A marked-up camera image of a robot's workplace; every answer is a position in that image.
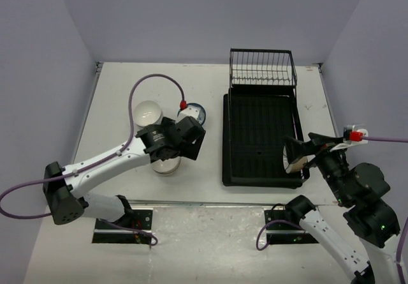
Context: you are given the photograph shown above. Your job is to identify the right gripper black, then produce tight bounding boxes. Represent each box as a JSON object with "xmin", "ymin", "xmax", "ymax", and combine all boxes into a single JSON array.
[{"xmin": 281, "ymin": 131, "xmax": 350, "ymax": 203}]

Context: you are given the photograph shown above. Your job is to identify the beige bowl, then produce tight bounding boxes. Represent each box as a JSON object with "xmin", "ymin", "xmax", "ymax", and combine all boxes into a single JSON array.
[
  {"xmin": 151, "ymin": 157, "xmax": 181, "ymax": 170},
  {"xmin": 282, "ymin": 147, "xmax": 308, "ymax": 174},
  {"xmin": 153, "ymin": 168, "xmax": 177, "ymax": 176}
]

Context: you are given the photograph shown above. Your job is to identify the white bowl blue flowers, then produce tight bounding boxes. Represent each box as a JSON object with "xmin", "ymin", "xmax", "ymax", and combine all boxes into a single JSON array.
[{"xmin": 184, "ymin": 103, "xmax": 207, "ymax": 124}]

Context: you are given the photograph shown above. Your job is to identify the red patterned blue bowl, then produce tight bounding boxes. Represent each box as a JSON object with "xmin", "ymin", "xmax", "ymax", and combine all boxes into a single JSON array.
[{"xmin": 198, "ymin": 105, "xmax": 207, "ymax": 125}]

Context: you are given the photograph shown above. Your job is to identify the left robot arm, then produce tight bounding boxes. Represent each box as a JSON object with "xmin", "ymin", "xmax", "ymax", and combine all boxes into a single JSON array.
[{"xmin": 43, "ymin": 117, "xmax": 206, "ymax": 228}]

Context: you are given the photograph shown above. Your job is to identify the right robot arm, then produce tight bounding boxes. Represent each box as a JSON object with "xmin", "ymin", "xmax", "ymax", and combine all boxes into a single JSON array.
[{"xmin": 284, "ymin": 128, "xmax": 407, "ymax": 283}]

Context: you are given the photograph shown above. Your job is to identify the black drain tray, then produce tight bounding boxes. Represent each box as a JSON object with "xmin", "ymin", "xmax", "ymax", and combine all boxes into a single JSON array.
[{"xmin": 222, "ymin": 85, "xmax": 310, "ymax": 189}]

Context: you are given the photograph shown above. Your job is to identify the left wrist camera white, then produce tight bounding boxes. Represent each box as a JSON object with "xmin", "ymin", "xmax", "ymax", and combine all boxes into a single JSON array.
[{"xmin": 176, "ymin": 103, "xmax": 199, "ymax": 123}]

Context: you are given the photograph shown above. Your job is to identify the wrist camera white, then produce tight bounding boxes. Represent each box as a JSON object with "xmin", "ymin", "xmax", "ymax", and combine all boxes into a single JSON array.
[
  {"xmin": 176, "ymin": 103, "xmax": 199, "ymax": 123},
  {"xmin": 330, "ymin": 124, "xmax": 368, "ymax": 152}
]

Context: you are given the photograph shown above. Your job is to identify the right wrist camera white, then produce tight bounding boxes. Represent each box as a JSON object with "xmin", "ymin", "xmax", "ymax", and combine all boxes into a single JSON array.
[{"xmin": 330, "ymin": 124, "xmax": 368, "ymax": 152}]

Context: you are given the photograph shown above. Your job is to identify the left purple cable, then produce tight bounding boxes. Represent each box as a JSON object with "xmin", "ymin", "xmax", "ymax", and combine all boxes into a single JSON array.
[{"xmin": 0, "ymin": 74, "xmax": 189, "ymax": 246}]

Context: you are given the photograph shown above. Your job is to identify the black wire dish rack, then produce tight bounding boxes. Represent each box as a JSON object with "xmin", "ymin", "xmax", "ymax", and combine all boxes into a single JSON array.
[{"xmin": 229, "ymin": 48, "xmax": 297, "ymax": 87}]

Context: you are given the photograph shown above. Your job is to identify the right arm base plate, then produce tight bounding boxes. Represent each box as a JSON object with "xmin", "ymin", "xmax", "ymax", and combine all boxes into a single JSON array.
[{"xmin": 264, "ymin": 206, "xmax": 317, "ymax": 245}]

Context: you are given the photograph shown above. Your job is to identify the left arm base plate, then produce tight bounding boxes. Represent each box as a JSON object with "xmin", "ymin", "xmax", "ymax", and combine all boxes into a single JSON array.
[{"xmin": 92, "ymin": 209, "xmax": 153, "ymax": 245}]

